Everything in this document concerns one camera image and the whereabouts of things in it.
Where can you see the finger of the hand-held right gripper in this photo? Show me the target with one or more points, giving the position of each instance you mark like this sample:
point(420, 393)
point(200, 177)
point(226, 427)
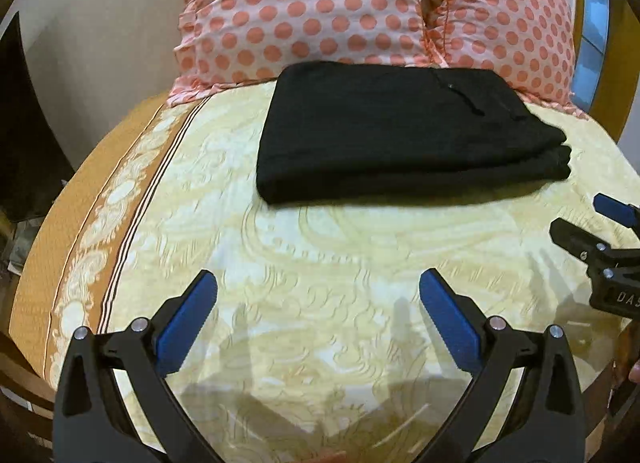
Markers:
point(617, 209)
point(575, 240)

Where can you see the black pants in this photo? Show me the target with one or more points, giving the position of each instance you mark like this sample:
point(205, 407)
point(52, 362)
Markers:
point(400, 133)

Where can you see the wood-framed window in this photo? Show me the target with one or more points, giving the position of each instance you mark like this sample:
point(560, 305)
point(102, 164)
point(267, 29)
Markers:
point(595, 18)

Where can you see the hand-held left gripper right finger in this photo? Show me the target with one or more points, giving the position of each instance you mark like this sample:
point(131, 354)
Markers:
point(452, 323)

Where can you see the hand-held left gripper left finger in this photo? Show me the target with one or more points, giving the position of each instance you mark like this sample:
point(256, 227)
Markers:
point(182, 325)

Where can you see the wooden bed frame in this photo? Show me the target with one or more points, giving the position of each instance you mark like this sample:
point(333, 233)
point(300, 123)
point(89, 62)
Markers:
point(20, 393)

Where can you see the black television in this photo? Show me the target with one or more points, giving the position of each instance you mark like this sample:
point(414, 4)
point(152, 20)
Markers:
point(25, 133)

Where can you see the yellow patterned bed sheet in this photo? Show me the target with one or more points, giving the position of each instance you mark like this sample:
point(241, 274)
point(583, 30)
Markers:
point(300, 268)

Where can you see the pink polka-dot ruffled pillow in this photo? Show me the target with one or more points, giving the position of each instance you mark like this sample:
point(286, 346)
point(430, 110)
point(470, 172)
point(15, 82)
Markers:
point(505, 23)
point(305, 8)

